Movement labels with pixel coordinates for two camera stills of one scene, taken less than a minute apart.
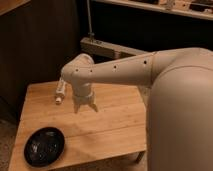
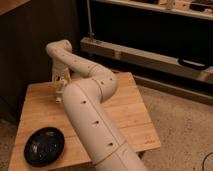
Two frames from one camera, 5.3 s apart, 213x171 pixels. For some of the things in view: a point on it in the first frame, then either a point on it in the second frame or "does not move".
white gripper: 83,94 to 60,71
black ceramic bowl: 44,146 does not move
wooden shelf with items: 202,9 does not move
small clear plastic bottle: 61,90 does not move
